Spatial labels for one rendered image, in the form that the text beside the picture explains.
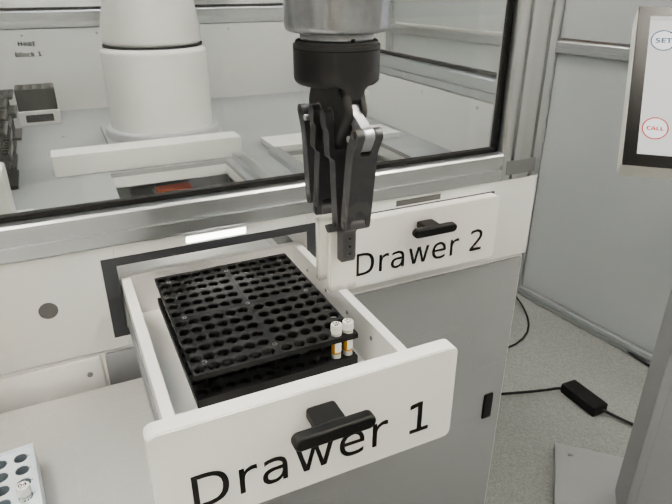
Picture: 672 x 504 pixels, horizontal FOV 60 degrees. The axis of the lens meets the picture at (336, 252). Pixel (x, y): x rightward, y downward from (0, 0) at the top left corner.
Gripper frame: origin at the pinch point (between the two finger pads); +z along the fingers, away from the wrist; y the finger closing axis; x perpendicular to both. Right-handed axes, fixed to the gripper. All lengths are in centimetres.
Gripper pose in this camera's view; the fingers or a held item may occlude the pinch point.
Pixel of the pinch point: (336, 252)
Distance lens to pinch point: 58.2
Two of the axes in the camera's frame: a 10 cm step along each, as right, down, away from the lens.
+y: -4.3, -3.9, 8.2
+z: 0.0, 9.0, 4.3
